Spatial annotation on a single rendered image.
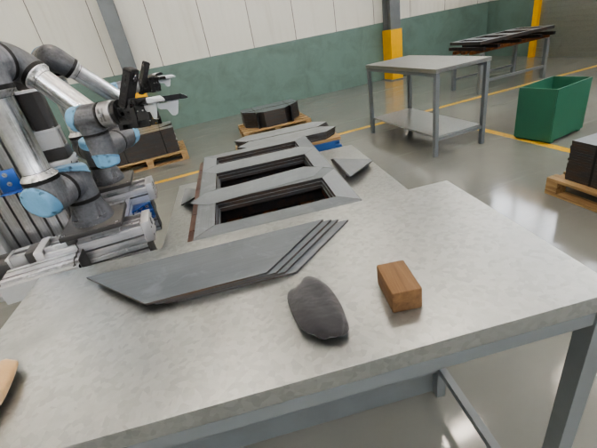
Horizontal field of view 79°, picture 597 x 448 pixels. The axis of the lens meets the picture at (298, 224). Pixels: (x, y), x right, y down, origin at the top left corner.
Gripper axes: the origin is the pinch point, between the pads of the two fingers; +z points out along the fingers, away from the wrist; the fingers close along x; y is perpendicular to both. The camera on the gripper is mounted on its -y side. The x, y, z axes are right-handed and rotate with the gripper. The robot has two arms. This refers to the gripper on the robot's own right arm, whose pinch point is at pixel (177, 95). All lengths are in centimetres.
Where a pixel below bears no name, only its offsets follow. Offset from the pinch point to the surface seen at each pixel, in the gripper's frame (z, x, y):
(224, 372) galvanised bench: 22, 56, 49
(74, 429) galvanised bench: -1, 67, 50
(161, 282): -2, 31, 43
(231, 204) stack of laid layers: -16, -65, 53
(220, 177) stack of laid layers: -35, -105, 48
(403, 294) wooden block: 56, 43, 42
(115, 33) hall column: -381, -612, -140
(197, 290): 10, 35, 43
